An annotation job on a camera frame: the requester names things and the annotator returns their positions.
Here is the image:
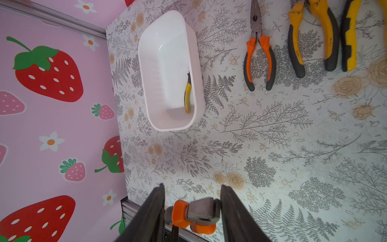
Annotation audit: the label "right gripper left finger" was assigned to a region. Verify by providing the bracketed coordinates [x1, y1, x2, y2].
[116, 184, 165, 242]

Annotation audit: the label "yellow striped needle-nose pliers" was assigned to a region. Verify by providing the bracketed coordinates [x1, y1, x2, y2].
[340, 0, 387, 73]

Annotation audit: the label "white plastic storage box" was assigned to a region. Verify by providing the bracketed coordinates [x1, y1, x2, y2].
[138, 10, 206, 132]

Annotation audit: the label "small orange black pliers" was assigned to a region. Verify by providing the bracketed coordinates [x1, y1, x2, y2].
[243, 0, 277, 92]

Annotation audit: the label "yellow grey needle-nose pliers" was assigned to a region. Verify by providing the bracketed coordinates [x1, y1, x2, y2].
[184, 73, 192, 114]

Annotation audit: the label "yellow black diagonal pliers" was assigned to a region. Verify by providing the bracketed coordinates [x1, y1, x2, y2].
[287, 1, 339, 78]

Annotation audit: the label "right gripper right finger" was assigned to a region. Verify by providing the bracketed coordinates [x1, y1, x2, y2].
[220, 185, 271, 242]

